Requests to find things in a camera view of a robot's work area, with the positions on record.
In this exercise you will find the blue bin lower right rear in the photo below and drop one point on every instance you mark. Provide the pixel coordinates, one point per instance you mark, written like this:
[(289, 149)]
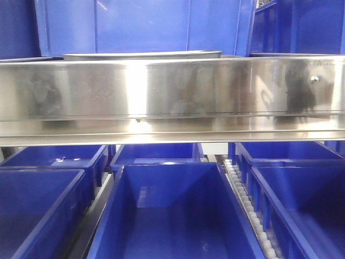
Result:
[(280, 154)]

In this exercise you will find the blue bin lower left rear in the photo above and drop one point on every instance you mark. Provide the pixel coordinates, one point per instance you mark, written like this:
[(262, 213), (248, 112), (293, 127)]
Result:
[(91, 158)]

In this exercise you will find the grey metal rail left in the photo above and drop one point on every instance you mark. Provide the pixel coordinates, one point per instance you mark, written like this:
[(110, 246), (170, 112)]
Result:
[(81, 242)]

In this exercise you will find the screw on steel panel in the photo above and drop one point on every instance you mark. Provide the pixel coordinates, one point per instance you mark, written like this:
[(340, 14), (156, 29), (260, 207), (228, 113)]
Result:
[(314, 79)]

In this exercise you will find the large blue bin upper centre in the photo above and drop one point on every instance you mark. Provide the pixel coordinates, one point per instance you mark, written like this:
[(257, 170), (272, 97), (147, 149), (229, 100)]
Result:
[(144, 26)]

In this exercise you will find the blue bin upper right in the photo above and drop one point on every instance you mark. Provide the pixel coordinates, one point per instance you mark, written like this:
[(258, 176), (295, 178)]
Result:
[(299, 27)]

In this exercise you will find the blue bin lower left front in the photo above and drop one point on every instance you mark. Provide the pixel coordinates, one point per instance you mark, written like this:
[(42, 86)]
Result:
[(40, 211)]

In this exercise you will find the blue bin lower centre rear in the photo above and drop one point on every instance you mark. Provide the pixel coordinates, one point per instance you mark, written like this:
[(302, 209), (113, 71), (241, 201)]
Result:
[(130, 154)]

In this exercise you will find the blue bin lower centre front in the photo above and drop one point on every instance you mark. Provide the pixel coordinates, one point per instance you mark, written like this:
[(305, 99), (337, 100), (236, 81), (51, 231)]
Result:
[(185, 210)]

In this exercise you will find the stainless steel shelf front panel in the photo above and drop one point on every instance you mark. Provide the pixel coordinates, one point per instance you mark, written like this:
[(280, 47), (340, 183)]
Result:
[(193, 100)]

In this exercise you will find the blue bin upper left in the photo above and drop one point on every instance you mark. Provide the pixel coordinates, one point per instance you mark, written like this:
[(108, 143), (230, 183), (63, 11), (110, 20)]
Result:
[(19, 31)]

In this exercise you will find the blue bin lower right front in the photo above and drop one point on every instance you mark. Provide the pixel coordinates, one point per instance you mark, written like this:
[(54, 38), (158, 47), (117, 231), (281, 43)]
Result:
[(302, 209)]

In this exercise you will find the white roller conveyor track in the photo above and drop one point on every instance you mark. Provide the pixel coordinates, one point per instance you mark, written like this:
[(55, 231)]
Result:
[(232, 174)]

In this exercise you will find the silver metal tray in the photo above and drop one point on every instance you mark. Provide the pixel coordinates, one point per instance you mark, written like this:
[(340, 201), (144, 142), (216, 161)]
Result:
[(193, 54)]

